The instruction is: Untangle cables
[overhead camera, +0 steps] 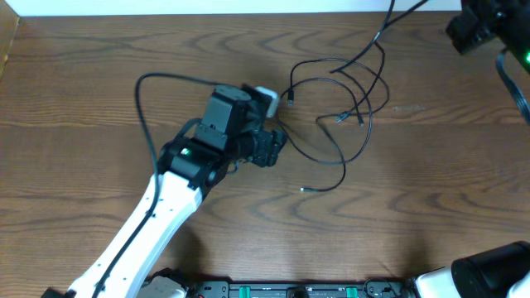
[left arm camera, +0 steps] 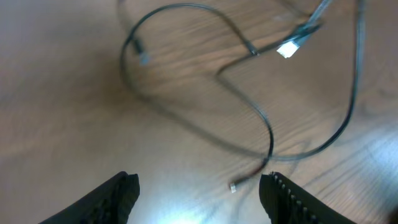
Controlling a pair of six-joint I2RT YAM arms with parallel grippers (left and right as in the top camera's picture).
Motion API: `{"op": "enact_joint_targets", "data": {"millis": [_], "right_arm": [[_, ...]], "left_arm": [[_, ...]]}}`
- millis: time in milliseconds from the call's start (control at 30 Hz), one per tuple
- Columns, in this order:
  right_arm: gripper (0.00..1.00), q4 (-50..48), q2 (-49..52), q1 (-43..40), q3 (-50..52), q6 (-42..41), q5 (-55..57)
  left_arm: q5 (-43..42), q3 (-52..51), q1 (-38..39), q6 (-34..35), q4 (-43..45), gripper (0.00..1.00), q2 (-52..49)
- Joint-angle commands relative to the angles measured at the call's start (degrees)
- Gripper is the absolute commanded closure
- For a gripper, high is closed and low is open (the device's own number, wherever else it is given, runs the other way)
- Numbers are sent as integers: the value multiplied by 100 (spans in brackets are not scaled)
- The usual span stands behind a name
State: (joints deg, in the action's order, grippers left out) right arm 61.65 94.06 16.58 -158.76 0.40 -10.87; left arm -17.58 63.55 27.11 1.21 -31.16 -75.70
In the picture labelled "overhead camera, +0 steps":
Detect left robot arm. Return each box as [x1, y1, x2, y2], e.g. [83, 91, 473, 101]
[63, 84, 287, 298]

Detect black USB cable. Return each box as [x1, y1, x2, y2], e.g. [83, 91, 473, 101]
[287, 0, 430, 126]
[275, 76, 373, 194]

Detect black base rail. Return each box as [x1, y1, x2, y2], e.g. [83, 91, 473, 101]
[140, 268, 415, 298]

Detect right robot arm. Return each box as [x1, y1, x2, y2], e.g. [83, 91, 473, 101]
[402, 0, 529, 298]

